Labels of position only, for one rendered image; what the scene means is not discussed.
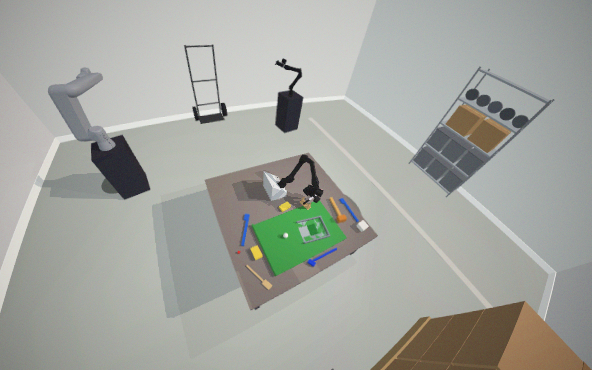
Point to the yellow flat bar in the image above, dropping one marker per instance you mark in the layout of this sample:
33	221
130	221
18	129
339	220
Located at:
284	206
256	252

